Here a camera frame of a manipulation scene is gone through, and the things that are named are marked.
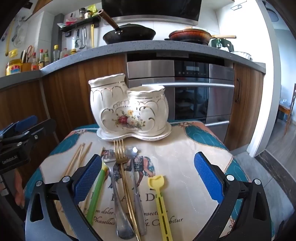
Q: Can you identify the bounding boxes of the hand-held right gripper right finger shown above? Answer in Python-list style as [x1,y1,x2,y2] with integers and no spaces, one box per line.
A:
[194,152,272,241]

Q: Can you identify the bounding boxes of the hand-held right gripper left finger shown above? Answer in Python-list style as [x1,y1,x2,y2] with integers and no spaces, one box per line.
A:
[25,153,103,241]

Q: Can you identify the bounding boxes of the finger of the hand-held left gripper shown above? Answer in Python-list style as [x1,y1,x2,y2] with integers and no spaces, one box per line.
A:
[22,119,57,149]
[0,115,38,139]

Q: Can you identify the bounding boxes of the green and yellow plastic utensil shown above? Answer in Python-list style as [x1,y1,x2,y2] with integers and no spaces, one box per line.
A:
[86,160,109,226]

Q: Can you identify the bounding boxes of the gold fork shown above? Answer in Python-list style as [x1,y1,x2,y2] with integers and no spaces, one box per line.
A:
[114,138,142,241]

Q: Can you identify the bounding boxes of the silver spoon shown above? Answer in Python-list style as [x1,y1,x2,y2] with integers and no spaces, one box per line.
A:
[124,146,147,236]

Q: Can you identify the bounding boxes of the silver fork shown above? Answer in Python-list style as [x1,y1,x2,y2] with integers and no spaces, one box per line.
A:
[102,151,136,240]

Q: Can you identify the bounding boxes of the white floral ceramic utensil holder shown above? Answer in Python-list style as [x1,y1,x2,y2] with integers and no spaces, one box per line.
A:
[88,73,169,135]

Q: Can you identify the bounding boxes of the person's left hand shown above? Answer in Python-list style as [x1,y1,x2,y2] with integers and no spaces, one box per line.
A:
[14,171,25,208]

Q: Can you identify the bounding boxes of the printed teal and beige cloth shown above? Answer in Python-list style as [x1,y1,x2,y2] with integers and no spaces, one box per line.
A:
[24,119,251,241]

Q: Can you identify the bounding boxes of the yellow plastic spoon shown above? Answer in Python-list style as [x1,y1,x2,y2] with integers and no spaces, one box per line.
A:
[147,175,174,241]

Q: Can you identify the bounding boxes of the white ceramic holder saucer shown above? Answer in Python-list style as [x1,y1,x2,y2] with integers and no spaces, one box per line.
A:
[96,124,173,141]

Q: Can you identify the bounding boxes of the scissors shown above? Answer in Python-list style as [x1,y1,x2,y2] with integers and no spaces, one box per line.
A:
[25,45,35,63]

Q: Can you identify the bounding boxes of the stainless steel built-in oven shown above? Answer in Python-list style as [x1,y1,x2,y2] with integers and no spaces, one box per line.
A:
[127,53,235,144]

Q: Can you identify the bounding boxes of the yellow hanging ladle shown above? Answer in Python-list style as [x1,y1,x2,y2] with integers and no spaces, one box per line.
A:
[5,20,19,58]

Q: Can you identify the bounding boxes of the narrow wooden cabinet door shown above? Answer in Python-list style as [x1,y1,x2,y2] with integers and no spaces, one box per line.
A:
[224,62,264,152]

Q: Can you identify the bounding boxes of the white hanging kitchen tool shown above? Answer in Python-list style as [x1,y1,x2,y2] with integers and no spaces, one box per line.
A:
[13,23,26,47]

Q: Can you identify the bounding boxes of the metal hanging tongs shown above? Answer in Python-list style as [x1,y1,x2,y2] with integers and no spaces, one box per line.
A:
[81,27,88,49]

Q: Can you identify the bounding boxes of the wooden chair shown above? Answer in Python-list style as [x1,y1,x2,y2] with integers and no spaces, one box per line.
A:
[277,83,296,135]

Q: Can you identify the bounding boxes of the white dish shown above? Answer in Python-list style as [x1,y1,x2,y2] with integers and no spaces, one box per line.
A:
[231,51,251,60]

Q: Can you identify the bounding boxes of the grey speckled kitchen counter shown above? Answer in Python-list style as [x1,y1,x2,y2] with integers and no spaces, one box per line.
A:
[0,40,266,90]

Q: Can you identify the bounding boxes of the black frying pan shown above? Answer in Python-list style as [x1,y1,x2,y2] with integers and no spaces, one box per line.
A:
[97,9,156,45]

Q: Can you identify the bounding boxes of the green yellow packet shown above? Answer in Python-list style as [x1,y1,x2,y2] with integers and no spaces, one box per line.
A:
[87,5,100,16]

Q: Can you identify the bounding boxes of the green kettle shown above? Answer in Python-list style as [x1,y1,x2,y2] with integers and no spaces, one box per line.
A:
[209,38,234,52]

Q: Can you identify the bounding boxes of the black range hood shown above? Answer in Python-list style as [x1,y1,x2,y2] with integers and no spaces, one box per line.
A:
[101,0,202,26]

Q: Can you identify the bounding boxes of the round ceiling lamp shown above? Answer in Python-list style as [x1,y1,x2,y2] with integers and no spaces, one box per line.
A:
[266,7,279,22]

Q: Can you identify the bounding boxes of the black wall shelf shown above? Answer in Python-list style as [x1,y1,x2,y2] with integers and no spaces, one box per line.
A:
[60,17,101,37]

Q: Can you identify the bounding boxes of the brown pan with wooden handle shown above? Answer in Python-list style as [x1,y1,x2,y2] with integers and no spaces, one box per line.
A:
[168,28,237,45]

